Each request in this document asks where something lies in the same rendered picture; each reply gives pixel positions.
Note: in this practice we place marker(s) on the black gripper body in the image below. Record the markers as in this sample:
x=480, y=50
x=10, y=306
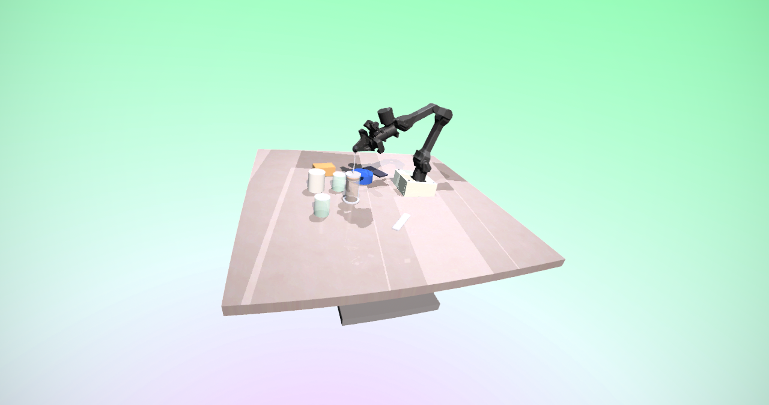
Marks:
x=377, y=140

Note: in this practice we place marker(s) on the orange box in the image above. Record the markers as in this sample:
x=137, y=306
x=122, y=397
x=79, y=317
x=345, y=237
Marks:
x=329, y=168

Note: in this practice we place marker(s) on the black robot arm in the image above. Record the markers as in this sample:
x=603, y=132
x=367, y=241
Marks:
x=404, y=123

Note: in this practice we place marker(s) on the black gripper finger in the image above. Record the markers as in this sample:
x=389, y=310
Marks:
x=368, y=146
x=361, y=141

